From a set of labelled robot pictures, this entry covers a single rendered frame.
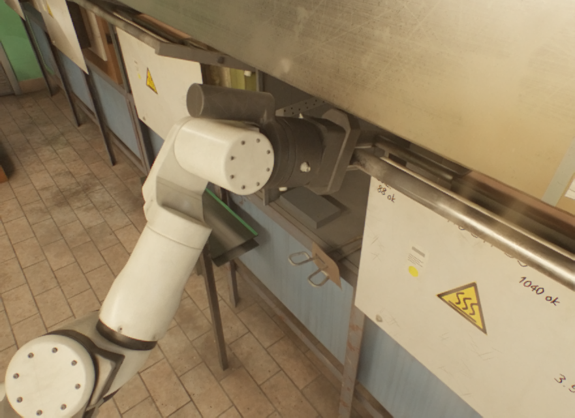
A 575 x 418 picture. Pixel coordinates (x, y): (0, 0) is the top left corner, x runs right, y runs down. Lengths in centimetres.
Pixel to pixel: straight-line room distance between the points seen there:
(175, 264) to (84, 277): 213
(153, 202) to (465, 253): 46
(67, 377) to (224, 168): 23
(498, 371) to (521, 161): 50
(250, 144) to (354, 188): 108
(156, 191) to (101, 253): 221
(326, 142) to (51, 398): 39
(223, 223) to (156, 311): 116
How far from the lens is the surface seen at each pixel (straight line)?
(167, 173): 49
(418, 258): 78
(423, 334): 88
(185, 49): 111
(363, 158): 60
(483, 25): 39
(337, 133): 55
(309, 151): 50
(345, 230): 130
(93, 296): 246
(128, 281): 46
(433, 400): 136
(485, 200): 66
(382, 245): 82
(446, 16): 40
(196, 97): 45
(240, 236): 154
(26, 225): 310
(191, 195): 51
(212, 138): 43
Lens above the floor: 170
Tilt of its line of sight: 37 degrees down
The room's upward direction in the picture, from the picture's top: 1 degrees counter-clockwise
